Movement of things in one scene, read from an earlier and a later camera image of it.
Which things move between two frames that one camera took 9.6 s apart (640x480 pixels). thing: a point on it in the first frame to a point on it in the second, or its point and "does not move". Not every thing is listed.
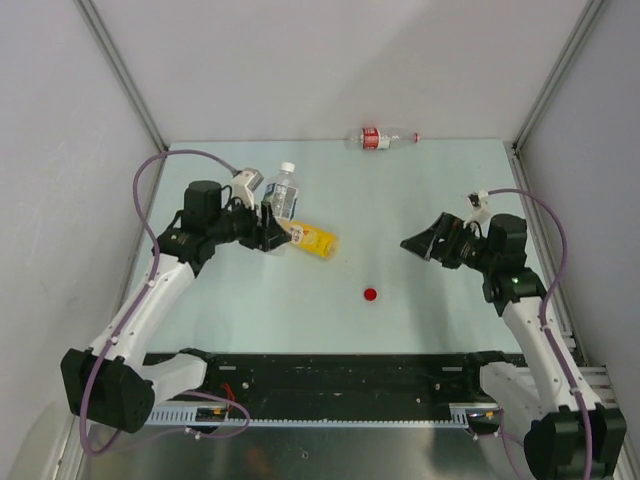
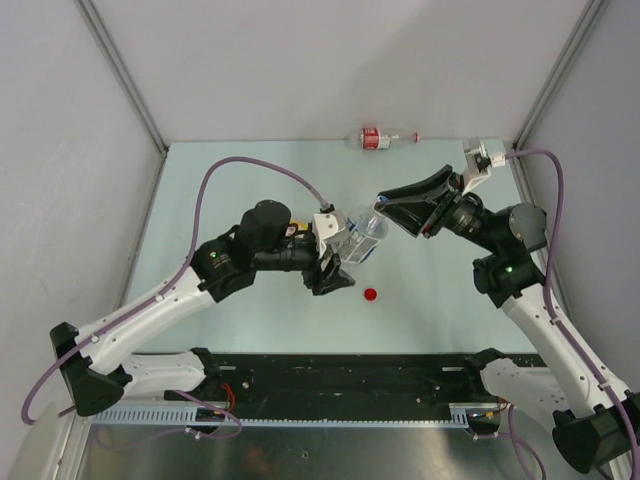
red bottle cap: (370, 294) does not move
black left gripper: (266, 236) to (333, 277)
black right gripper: (427, 244) to (423, 216)
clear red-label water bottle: (376, 138) does not move
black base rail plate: (332, 384) does not move
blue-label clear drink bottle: (281, 191) to (362, 233)
